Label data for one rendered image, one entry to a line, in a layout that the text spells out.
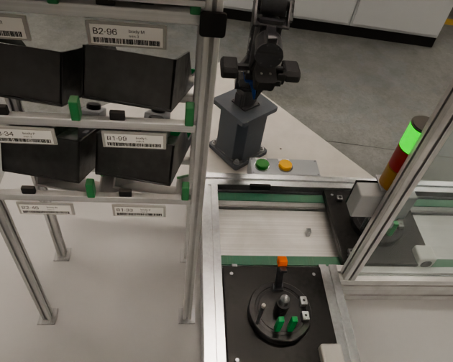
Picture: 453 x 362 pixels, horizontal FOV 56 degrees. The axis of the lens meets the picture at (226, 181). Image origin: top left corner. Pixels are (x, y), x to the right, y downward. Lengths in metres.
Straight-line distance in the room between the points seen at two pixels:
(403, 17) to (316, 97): 1.27
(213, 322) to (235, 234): 0.28
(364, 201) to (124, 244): 0.64
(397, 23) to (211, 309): 3.59
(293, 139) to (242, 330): 0.80
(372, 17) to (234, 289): 3.44
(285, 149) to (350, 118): 1.75
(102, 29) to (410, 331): 1.01
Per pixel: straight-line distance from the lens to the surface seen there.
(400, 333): 1.22
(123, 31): 0.52
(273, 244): 1.16
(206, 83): 0.55
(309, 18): 4.12
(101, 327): 1.10
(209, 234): 1.10
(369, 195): 0.90
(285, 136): 1.56
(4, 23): 0.55
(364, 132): 3.14
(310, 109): 3.19
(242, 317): 0.99
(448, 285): 1.26
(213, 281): 1.04
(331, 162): 1.51
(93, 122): 0.61
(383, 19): 4.21
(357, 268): 1.07
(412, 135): 0.81
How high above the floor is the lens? 1.86
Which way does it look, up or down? 47 degrees down
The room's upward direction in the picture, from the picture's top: 9 degrees clockwise
